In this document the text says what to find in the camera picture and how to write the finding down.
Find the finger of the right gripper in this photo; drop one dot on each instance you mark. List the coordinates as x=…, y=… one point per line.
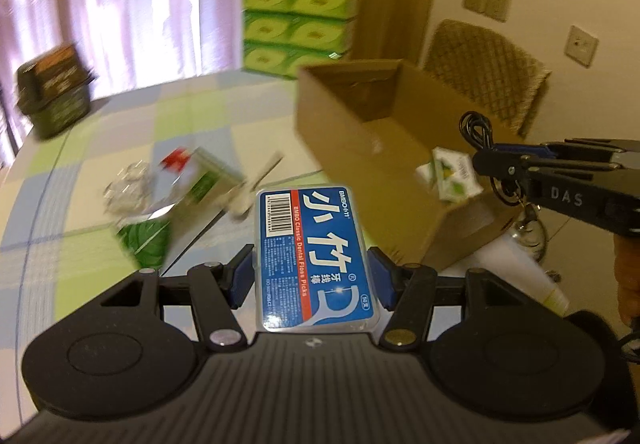
x=516, y=174
x=565, y=150

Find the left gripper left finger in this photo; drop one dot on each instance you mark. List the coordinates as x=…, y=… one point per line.
x=216, y=291

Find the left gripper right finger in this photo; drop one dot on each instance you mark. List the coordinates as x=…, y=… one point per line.
x=407, y=291

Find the white green ointment box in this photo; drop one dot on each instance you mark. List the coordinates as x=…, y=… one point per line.
x=450, y=175

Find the silver green tea bag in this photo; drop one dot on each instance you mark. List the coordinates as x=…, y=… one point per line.
x=159, y=236

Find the beige plastic spoon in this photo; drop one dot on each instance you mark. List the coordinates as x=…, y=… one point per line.
x=242, y=197

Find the blue dental floss pick box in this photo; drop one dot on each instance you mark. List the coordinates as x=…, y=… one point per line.
x=310, y=261

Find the person's right hand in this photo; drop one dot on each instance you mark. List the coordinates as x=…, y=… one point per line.
x=627, y=275

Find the quilted chair back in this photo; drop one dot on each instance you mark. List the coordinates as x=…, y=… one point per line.
x=490, y=70

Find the clear bag with metal hook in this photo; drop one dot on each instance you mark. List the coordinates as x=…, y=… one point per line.
x=131, y=191

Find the red snack packet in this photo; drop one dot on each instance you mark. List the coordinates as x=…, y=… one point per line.
x=176, y=160

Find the large cardboard box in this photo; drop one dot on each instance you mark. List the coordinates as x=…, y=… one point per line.
x=370, y=124

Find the checkered tablecloth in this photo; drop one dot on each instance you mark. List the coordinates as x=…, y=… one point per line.
x=58, y=247

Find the dark green noodle bowl pack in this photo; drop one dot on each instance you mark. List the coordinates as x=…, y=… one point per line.
x=54, y=90

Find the green tissue pack stack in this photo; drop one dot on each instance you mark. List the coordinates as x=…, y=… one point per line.
x=279, y=36

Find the purple curtain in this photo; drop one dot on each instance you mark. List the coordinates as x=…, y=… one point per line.
x=129, y=44

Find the wall socket plate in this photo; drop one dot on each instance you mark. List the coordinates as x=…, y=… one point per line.
x=581, y=46

